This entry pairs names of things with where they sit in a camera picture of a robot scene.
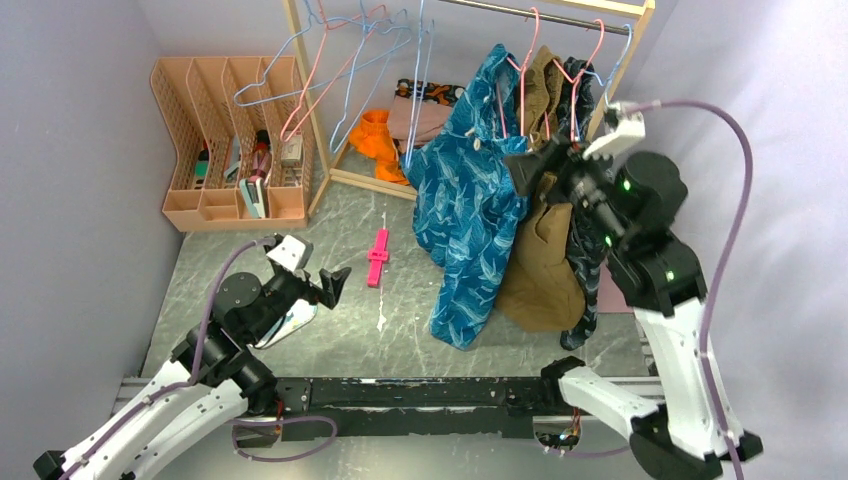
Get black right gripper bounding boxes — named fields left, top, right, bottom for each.
left=504, top=133, right=630, bottom=251

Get blue leaf-print shorts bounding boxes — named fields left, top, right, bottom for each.
left=404, top=44, right=529, bottom=350

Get pink wire hanger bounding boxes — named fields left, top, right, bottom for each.
left=495, top=6, right=541, bottom=138

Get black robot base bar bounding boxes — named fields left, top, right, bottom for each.
left=237, top=376, right=577, bottom=446

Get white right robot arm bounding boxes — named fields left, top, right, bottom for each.
left=504, top=142, right=763, bottom=479

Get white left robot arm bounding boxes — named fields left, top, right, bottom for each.
left=33, top=266, right=351, bottom=479

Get brown hanging shorts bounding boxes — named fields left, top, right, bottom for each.
left=495, top=45, right=586, bottom=333

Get toothbrush blister pack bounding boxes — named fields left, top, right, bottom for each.
left=252, top=300, right=317, bottom=350

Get pink plastic clip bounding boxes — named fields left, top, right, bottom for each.
left=367, top=228, right=390, bottom=288

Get dark patterned hanging garment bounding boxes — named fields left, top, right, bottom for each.
left=557, top=56, right=605, bottom=351

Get black orange patterned garment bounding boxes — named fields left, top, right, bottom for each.
left=394, top=78, right=465, bottom=107

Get pink folded garment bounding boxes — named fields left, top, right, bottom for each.
left=387, top=96, right=453, bottom=153

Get peach plastic desk organizer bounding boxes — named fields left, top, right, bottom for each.
left=150, top=56, right=317, bottom=233

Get wooden clothes rack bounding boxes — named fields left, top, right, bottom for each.
left=283, top=1, right=656, bottom=214

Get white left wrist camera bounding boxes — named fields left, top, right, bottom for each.
left=266, top=234, right=314, bottom=272

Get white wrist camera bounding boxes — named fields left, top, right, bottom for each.
left=582, top=101, right=646, bottom=160
left=266, top=234, right=314, bottom=272

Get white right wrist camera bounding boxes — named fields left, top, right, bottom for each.
left=582, top=101, right=646, bottom=160

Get blue wire hanger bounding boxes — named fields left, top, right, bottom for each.
left=233, top=0, right=415, bottom=109

